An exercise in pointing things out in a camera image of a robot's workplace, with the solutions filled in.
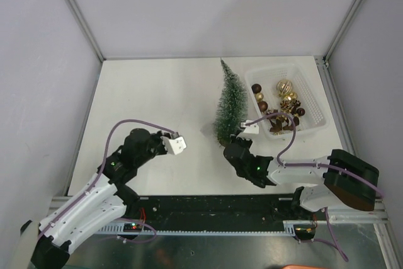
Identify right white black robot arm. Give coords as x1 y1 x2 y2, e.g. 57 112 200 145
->
223 137 379 219

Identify small dark brown bauble right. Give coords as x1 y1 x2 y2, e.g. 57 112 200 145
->
296 108 305 117

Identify left aluminium frame post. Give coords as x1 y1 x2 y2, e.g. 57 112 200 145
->
64 0 105 63

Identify white slotted cable duct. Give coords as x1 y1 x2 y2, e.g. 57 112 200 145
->
96 220 315 237

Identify small green bottlebrush christmas tree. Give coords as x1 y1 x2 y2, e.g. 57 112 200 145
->
213 58 248 147

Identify brown ribbon bow ornaments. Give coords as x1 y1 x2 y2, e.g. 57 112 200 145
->
265 110 300 135

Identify pine cone ornament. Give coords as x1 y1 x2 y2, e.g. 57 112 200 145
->
280 100 301 115

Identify gold bauble cluster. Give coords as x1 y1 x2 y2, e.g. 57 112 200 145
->
282 91 298 102

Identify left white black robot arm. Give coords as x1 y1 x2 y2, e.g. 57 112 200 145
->
30 128 172 268

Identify large gold striped bauble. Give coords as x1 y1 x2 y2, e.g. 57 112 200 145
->
276 79 293 96

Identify aluminium frame post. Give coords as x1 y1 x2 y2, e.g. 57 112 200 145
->
322 0 365 62
64 0 105 63

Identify dark brown bauble lower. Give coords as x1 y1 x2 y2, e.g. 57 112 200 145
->
258 101 268 113

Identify white perforated plastic basket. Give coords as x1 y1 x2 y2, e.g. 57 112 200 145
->
244 63 329 135

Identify small gold glitter bauble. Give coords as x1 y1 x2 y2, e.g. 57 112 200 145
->
254 93 264 103

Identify right aluminium frame post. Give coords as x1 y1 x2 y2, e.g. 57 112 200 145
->
322 0 365 62

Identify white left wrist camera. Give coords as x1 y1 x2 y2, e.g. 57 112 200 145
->
161 132 187 156

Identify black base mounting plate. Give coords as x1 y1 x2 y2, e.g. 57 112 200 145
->
123 194 325 227

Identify dark brown bauble top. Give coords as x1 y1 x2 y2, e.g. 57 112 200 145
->
251 83 262 94

